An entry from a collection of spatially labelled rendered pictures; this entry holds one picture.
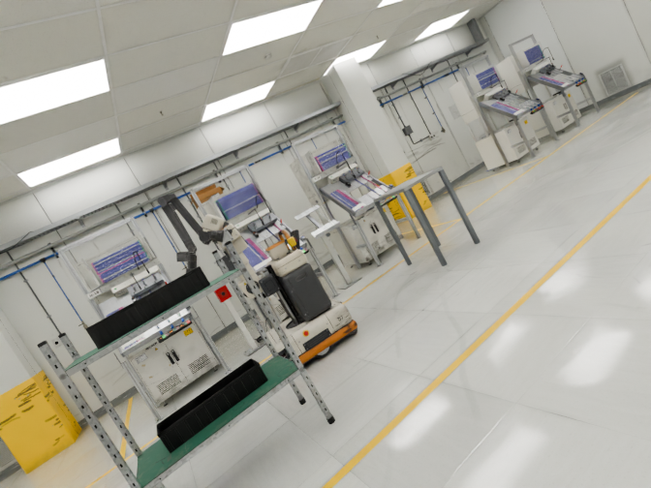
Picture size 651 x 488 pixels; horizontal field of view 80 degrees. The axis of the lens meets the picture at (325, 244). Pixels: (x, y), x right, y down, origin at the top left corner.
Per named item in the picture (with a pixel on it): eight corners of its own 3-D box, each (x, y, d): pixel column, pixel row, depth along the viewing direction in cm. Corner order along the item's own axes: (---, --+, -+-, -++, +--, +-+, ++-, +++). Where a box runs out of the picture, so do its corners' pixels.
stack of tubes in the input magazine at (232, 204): (263, 201, 481) (253, 182, 478) (228, 220, 459) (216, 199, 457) (261, 203, 492) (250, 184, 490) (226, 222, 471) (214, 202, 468)
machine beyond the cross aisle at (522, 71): (604, 109, 725) (561, 14, 706) (582, 124, 690) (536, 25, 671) (538, 137, 848) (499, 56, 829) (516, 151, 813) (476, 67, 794)
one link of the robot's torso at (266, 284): (279, 291, 329) (264, 266, 327) (285, 294, 302) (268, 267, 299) (251, 309, 322) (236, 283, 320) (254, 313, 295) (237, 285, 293)
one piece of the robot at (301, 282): (325, 309, 359) (279, 229, 350) (343, 318, 306) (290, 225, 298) (293, 329, 350) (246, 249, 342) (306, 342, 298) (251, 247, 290)
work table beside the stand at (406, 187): (444, 266, 354) (403, 188, 346) (407, 265, 421) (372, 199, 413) (480, 242, 365) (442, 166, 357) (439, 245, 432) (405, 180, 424)
